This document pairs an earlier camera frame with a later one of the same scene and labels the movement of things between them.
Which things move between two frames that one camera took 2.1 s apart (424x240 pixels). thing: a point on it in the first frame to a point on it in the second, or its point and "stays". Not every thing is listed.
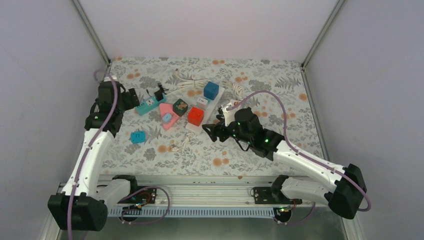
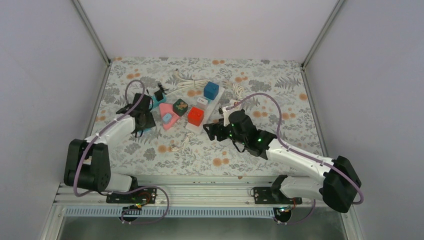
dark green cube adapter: x=180 y=107 stays
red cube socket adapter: x=195 y=116 stays
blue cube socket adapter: x=211 y=90 stays
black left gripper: x=130 y=104 to x=150 y=121
